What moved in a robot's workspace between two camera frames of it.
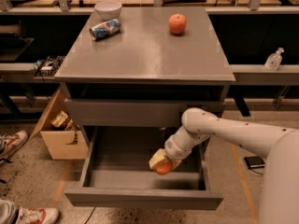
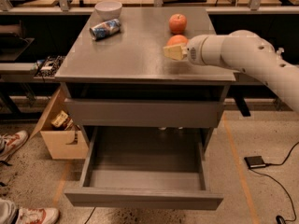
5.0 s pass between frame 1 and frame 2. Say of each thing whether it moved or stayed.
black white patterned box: stayed
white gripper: moved
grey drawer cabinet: stayed
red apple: stayed
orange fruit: moved
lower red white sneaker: stayed
